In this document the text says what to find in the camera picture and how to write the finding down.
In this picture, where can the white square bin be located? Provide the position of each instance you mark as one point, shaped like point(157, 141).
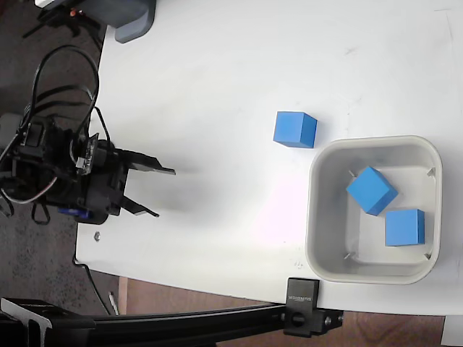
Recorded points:
point(325, 217)

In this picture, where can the grey device at top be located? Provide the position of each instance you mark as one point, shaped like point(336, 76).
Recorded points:
point(126, 18)

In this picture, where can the black table clamp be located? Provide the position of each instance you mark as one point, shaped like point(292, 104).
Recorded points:
point(300, 300)

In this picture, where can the blue servo motor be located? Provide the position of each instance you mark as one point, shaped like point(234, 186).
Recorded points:
point(76, 213)

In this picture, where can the blue cube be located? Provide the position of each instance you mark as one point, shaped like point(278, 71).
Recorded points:
point(291, 128)
point(401, 227)
point(369, 189)

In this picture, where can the small metal nut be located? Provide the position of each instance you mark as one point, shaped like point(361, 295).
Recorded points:
point(97, 236)

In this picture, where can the black tripod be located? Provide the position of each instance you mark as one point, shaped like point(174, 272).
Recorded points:
point(72, 20)

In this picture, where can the gripper camera circuit board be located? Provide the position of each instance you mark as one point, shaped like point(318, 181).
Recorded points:
point(87, 155)

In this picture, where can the small white stick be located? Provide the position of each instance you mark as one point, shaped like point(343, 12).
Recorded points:
point(113, 303)

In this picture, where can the black six-joint robot arm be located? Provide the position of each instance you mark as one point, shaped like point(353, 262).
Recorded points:
point(40, 162)

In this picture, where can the white paper sheet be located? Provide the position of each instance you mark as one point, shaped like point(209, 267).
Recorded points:
point(452, 330)

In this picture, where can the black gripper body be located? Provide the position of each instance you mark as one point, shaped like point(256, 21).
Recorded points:
point(106, 180)

